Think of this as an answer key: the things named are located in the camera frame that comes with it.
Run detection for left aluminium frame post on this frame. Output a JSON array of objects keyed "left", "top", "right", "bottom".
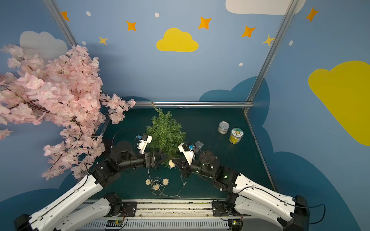
[{"left": 43, "top": 0, "right": 78, "bottom": 46}]

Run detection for small green christmas tree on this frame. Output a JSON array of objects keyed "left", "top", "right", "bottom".
[{"left": 145, "top": 105, "right": 186, "bottom": 168}]

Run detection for right aluminium frame post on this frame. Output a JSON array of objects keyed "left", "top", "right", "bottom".
[{"left": 243, "top": 0, "right": 300, "bottom": 117}]

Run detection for horizontal aluminium frame rail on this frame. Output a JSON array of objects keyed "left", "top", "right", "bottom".
[{"left": 135, "top": 101, "right": 254, "bottom": 108}]

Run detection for small circuit board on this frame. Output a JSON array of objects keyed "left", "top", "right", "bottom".
[
  {"left": 105, "top": 219, "right": 123, "bottom": 231},
  {"left": 227, "top": 219, "right": 243, "bottom": 231}
]

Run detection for clear battery box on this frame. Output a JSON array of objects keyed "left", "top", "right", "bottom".
[{"left": 195, "top": 141, "right": 204, "bottom": 149}]

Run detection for right small circuit board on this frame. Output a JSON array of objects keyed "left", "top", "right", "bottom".
[{"left": 227, "top": 219, "right": 243, "bottom": 231}]

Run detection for aluminium frame post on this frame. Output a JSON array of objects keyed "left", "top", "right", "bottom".
[
  {"left": 43, "top": 0, "right": 78, "bottom": 46},
  {"left": 243, "top": 0, "right": 300, "bottom": 117}
]

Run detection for silver tin can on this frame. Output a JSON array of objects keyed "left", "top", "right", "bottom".
[{"left": 218, "top": 121, "right": 230, "bottom": 134}]

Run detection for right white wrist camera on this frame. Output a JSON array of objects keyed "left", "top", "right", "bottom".
[{"left": 178, "top": 142, "right": 195, "bottom": 165}]

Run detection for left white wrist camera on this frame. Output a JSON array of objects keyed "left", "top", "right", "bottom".
[{"left": 137, "top": 134, "right": 153, "bottom": 155}]

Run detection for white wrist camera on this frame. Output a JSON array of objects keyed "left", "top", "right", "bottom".
[
  {"left": 137, "top": 134, "right": 153, "bottom": 155},
  {"left": 178, "top": 142, "right": 195, "bottom": 165}
]

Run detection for pink cherry blossom tree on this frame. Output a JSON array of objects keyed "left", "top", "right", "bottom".
[{"left": 1, "top": 44, "right": 135, "bottom": 179}]

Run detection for yellow green tin can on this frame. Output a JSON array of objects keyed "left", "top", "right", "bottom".
[{"left": 229, "top": 128, "right": 244, "bottom": 144}]

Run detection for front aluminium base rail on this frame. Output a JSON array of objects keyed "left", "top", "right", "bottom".
[{"left": 46, "top": 198, "right": 298, "bottom": 231}]

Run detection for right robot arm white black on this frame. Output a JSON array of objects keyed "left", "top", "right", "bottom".
[{"left": 171, "top": 151, "right": 310, "bottom": 231}]

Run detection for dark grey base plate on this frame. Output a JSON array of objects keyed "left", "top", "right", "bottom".
[{"left": 120, "top": 201, "right": 138, "bottom": 218}]

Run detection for string lights with rattan balls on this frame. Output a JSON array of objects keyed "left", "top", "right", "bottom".
[{"left": 145, "top": 160, "right": 187, "bottom": 198}]

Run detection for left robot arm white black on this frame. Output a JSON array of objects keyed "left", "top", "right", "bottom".
[{"left": 14, "top": 140, "right": 164, "bottom": 231}]

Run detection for left small circuit board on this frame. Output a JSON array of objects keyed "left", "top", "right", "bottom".
[{"left": 105, "top": 219, "right": 123, "bottom": 231}]

